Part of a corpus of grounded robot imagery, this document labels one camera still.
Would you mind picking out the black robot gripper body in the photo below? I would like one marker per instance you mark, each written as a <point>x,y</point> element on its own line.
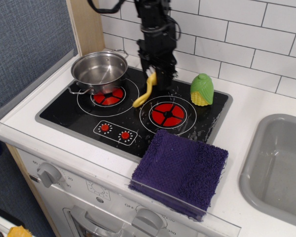
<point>158,47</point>

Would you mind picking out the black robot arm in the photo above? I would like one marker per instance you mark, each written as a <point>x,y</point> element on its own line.
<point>154,15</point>

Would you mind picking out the yellow object at bottom left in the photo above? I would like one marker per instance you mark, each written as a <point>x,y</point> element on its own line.
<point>19,231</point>

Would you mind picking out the purple folded cloth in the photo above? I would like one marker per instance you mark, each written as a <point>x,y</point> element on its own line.
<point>180,173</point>

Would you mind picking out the grey right oven knob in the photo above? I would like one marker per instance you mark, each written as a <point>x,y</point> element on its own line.
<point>148,222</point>

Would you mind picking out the black toy stovetop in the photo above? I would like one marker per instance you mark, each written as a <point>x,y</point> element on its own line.
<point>110,122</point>

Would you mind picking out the grey oven knob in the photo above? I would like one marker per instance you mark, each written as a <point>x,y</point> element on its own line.
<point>48,174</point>
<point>148,222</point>

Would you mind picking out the grey left oven knob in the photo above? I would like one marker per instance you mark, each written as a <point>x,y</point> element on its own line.
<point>48,174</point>

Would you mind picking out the toy corn cob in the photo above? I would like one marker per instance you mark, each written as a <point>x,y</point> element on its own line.
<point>202,90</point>

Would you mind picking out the silver steel pan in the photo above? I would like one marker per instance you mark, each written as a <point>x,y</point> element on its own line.
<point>100,72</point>

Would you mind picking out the wooden side post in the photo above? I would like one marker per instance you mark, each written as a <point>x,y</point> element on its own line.
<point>87,27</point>

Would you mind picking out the yellow dish brush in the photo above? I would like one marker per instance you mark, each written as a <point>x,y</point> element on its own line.
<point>151,82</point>

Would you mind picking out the grey sink basin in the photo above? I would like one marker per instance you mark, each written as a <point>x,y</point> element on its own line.
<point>268,178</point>

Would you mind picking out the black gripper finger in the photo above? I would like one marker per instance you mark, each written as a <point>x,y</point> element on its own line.
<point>147,67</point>
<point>164,77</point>

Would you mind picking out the grey oven door handle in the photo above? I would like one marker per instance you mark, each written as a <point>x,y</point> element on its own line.
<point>95,223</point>

